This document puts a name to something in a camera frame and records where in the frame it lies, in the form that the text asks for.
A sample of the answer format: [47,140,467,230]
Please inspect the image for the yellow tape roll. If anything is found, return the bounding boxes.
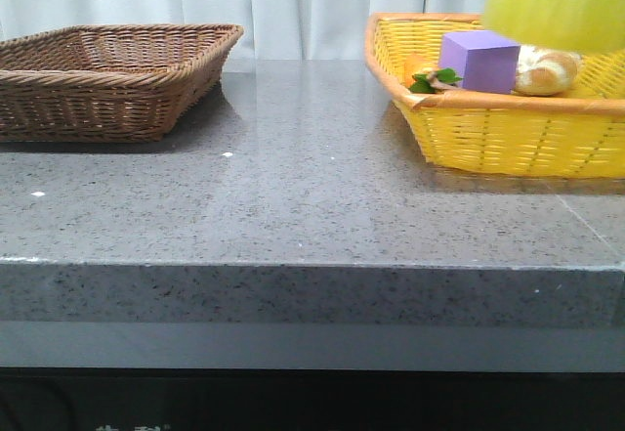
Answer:
[481,0,624,54]

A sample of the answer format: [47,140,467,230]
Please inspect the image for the croissant bread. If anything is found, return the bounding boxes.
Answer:
[514,45,582,97]

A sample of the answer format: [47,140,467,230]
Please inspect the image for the purple foam cube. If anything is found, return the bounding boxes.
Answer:
[438,30,521,95]

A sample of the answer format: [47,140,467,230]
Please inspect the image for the yellow wicker basket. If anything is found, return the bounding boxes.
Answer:
[364,13,624,178]

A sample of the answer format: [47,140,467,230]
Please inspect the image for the brown toy dinosaur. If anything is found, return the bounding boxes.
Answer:
[426,71,461,93]

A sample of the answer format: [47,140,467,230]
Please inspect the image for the orange toy carrot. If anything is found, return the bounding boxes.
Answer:
[403,53,462,94]

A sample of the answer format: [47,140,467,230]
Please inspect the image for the brown wicker basket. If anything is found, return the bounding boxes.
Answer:
[1,23,244,143]

